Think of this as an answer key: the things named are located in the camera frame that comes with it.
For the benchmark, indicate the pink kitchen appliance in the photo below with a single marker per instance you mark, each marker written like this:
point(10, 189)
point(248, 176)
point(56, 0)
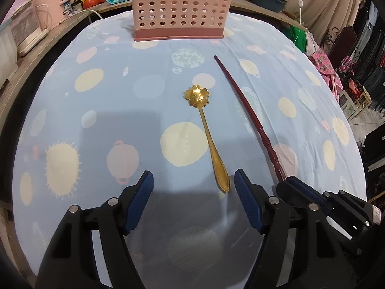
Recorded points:
point(52, 0)

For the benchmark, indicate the blue dotted tablecloth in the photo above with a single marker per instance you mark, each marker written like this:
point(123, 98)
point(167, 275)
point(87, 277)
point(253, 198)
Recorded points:
point(105, 111)

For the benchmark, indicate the white plastic tub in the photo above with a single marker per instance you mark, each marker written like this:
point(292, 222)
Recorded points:
point(7, 54)

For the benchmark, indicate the pink floral cloth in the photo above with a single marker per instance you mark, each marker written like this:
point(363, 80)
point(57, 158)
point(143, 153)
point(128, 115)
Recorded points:
point(327, 69)

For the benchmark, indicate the gold flower spoon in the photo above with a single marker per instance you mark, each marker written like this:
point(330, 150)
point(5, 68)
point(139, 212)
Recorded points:
point(197, 96)

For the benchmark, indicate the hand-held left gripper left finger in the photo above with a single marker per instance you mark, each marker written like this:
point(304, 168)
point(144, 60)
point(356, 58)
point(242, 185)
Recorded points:
point(137, 204)

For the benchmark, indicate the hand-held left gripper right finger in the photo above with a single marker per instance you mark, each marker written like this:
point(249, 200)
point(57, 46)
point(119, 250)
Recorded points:
point(249, 201)

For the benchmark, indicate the green cloth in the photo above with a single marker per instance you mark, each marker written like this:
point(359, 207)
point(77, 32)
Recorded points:
point(296, 39)

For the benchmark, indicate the beige curtain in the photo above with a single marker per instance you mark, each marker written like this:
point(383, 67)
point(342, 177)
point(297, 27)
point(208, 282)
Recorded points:
point(324, 3)

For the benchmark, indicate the pink perforated utensil basket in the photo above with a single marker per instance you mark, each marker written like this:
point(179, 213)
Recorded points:
point(180, 9)

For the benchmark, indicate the dark red chopstick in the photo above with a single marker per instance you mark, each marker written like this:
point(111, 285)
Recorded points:
point(261, 131)

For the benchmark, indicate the dark metal chair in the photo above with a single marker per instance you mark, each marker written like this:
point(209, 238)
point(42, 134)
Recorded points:
point(343, 43)

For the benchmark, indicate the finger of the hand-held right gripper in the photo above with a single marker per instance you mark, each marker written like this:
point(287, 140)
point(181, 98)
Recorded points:
point(353, 236)
point(306, 191)

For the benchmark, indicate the white countertop appliance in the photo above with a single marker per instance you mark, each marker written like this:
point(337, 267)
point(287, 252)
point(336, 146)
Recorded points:
point(28, 28)

